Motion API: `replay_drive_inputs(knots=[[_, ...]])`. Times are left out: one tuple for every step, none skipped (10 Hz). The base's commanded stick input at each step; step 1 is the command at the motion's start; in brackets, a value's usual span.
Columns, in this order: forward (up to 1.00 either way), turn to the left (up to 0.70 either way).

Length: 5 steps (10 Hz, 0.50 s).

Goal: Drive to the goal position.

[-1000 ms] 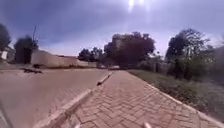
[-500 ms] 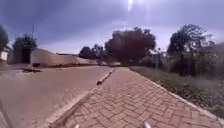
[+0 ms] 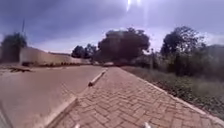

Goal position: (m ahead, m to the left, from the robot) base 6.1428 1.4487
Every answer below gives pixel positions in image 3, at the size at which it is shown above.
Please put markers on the trees and bushes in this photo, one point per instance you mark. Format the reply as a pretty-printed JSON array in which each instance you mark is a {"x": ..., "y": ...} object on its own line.
[{"x": 181, "y": 43}]

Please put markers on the grey asphalt road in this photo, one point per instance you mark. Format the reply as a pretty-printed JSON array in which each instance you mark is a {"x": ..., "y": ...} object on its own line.
[{"x": 40, "y": 90}]

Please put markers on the thin pole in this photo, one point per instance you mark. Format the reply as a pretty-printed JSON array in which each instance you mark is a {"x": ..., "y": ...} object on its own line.
[{"x": 23, "y": 26}]

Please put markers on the large dark tree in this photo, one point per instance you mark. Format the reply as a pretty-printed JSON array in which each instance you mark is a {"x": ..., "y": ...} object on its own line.
[{"x": 123, "y": 45}]

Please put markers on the bare earth verge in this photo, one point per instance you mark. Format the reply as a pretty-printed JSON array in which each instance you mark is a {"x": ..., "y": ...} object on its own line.
[{"x": 16, "y": 68}]

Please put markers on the red brick path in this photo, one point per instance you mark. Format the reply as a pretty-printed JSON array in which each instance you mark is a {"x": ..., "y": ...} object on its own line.
[{"x": 123, "y": 100}]

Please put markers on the concrete kerb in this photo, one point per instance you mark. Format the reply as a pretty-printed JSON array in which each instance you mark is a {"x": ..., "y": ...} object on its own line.
[{"x": 96, "y": 79}]

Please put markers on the pale boundary wall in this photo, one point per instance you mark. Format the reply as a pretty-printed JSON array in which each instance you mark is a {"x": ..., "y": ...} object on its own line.
[{"x": 40, "y": 56}]

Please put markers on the grass verge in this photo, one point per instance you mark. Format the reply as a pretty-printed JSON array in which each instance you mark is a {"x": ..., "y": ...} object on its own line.
[{"x": 186, "y": 87}]

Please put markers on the robot's own part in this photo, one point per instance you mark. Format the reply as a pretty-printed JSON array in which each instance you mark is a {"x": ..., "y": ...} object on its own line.
[
  {"x": 147, "y": 125},
  {"x": 77, "y": 126}
]

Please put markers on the group of small trees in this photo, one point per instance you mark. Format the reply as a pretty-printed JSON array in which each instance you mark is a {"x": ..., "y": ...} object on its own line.
[{"x": 80, "y": 51}]

